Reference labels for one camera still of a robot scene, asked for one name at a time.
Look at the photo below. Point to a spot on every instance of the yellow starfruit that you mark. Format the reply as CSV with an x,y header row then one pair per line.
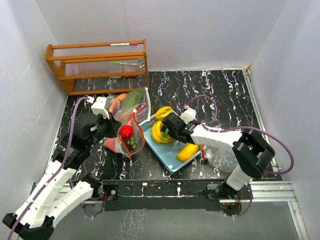
x,y
163,112

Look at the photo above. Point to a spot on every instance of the yellow banana bunch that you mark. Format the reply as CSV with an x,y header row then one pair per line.
x,y
157,135

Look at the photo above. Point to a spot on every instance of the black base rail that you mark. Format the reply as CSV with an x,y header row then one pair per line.
x,y
172,194

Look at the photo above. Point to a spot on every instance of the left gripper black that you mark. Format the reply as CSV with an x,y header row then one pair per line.
x,y
113,124

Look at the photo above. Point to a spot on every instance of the dark purple mangosteen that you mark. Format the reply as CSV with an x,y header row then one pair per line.
x,y
131,143

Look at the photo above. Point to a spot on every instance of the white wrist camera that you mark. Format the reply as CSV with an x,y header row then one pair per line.
x,y
98,106
189,114

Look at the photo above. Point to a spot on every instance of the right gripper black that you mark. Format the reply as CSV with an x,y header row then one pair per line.
x,y
171,134

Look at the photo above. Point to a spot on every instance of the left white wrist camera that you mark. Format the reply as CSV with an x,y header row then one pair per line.
x,y
98,106

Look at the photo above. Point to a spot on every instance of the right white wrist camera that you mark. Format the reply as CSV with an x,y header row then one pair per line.
x,y
189,114

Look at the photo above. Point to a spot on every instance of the pink white pen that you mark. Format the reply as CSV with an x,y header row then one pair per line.
x,y
124,44

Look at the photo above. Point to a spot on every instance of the red chili pepper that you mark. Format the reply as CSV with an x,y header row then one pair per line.
x,y
141,109

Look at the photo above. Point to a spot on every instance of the clear bag orange zipper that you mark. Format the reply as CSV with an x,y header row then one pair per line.
x,y
220,159
130,119

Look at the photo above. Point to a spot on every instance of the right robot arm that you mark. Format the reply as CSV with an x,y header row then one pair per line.
x,y
250,149

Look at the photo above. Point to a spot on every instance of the white dotted zip bag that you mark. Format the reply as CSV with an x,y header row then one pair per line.
x,y
146,116

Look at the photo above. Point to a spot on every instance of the watermelon slice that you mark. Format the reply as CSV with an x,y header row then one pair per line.
x,y
112,144

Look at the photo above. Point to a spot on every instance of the wooden shelf rack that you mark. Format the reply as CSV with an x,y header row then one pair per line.
x,y
90,61

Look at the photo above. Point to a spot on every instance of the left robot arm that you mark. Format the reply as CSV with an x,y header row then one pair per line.
x,y
38,216

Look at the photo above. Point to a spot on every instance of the yellow mango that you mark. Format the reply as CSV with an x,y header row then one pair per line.
x,y
187,152

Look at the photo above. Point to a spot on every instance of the green pen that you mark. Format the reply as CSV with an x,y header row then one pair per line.
x,y
124,63

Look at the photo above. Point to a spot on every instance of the light blue plastic basket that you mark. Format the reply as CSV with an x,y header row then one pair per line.
x,y
166,153

